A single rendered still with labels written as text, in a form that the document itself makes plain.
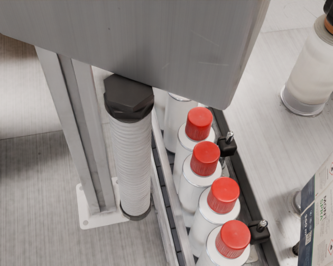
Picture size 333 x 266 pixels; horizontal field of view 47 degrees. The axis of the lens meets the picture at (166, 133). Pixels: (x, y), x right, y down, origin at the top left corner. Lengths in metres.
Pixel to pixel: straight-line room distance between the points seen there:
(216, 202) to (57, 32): 0.27
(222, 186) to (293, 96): 0.37
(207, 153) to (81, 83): 0.17
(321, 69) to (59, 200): 0.51
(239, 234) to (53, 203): 0.39
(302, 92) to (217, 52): 0.55
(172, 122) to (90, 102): 0.22
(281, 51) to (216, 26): 0.71
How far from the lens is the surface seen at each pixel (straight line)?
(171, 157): 0.68
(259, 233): 0.61
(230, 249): 0.42
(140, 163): 0.31
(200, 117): 0.48
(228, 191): 0.44
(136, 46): 0.23
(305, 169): 0.73
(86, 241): 0.68
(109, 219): 0.69
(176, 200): 0.56
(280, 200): 0.68
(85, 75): 0.38
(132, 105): 0.24
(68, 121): 0.44
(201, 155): 0.45
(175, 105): 0.57
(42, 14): 0.25
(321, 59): 0.69
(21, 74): 0.91
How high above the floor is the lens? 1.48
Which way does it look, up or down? 57 degrees down
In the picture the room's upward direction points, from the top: 5 degrees clockwise
